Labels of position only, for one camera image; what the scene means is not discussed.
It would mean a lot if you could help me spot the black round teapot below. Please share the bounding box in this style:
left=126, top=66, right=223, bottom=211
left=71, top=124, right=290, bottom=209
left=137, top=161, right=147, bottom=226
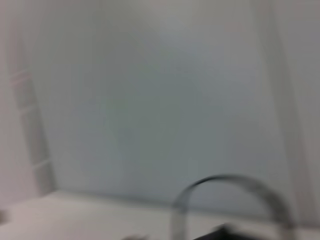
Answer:
left=171, top=174, right=299, bottom=240

